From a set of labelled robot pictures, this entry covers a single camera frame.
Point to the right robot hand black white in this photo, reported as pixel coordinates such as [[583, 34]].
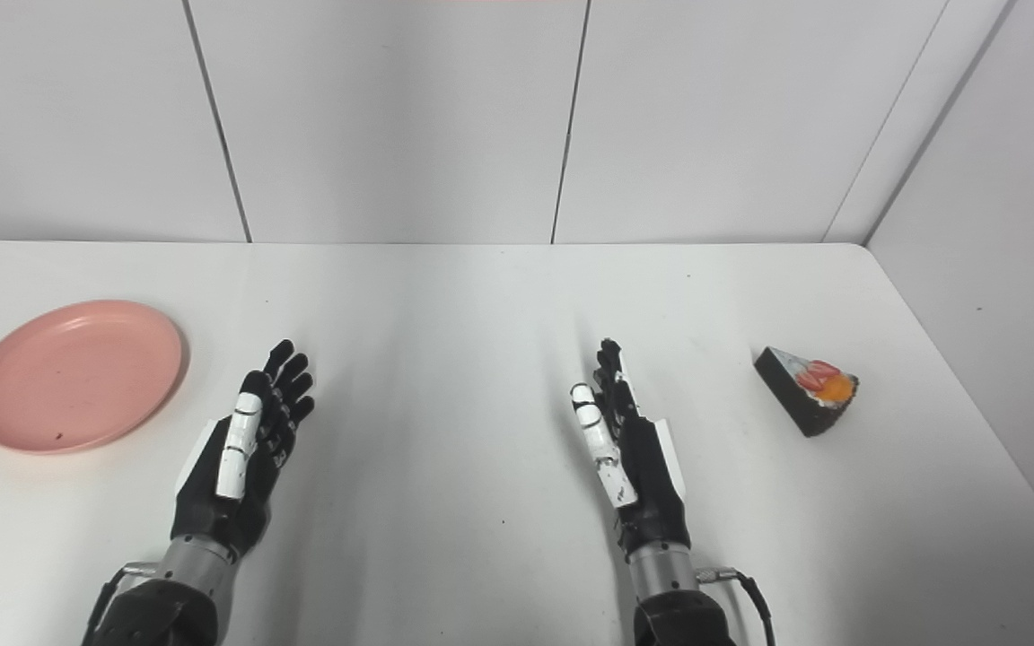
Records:
[[638, 467]]

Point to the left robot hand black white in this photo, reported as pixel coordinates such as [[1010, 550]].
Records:
[[252, 458]]

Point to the slice of cake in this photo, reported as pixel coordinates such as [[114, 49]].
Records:
[[809, 390]]

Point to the pink plate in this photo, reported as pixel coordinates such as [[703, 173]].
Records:
[[77, 375]]

